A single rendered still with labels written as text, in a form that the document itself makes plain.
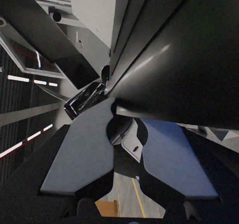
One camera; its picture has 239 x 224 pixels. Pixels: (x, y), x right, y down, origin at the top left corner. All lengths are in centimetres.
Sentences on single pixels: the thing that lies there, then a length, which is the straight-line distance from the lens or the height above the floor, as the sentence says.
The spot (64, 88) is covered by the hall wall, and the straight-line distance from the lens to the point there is 1273.
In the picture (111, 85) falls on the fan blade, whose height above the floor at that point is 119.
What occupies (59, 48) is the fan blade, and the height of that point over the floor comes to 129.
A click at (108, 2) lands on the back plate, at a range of 53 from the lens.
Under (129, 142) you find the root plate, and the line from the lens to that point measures 31.
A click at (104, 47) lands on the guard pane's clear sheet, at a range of 128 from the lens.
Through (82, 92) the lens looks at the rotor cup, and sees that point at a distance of 30.
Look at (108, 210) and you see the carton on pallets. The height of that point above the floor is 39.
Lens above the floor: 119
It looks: 5 degrees down
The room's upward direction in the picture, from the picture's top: 82 degrees counter-clockwise
